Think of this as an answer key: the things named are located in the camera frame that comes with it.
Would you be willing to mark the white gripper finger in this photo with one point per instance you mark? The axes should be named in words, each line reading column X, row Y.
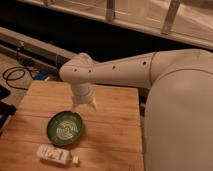
column 74, row 105
column 93, row 105

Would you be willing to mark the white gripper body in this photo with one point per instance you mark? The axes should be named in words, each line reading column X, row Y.
column 85, row 98

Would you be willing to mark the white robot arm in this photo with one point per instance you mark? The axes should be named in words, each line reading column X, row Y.
column 178, row 123

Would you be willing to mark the green ceramic bowl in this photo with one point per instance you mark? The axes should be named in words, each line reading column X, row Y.
column 64, row 128

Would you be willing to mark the blue box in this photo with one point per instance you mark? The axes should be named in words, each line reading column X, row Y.
column 42, row 75

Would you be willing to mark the black object at left edge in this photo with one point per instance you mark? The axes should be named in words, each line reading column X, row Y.
column 6, row 110

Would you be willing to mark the wooden window frame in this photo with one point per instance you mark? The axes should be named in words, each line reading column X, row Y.
column 187, row 21

